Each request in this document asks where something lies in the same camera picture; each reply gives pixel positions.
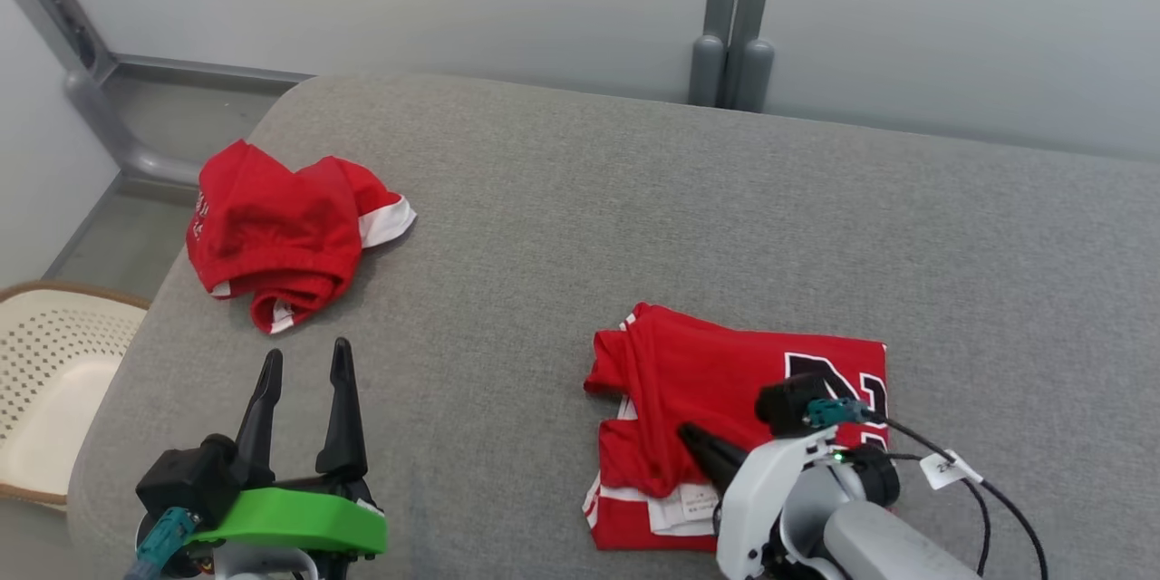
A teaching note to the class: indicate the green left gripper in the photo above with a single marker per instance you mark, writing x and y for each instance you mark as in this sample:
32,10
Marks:
290,517

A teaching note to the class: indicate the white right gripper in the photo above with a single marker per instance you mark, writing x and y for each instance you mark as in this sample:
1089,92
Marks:
757,498

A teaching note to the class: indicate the red jersey with white sleeves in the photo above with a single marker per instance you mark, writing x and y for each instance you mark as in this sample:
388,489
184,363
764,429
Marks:
689,381

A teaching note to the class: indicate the red shorts with white trim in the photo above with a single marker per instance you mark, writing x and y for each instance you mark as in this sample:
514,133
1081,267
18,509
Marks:
272,227

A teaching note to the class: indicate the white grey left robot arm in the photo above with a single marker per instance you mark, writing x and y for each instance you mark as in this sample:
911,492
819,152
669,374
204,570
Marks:
272,565

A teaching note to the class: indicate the cream perforated laundry basket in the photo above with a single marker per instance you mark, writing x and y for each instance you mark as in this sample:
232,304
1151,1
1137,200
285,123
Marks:
54,381

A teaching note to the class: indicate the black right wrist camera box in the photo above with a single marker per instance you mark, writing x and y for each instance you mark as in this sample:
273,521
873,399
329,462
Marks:
788,399

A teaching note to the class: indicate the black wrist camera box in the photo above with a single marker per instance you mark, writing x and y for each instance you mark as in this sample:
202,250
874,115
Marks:
186,476
788,399

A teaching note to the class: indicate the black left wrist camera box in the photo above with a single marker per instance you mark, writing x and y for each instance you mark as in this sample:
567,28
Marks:
186,476

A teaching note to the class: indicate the grey wall base rail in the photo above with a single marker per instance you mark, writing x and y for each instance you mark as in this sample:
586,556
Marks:
208,71

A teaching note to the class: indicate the grey metal frame leg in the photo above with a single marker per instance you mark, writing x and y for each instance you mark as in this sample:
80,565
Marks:
91,100

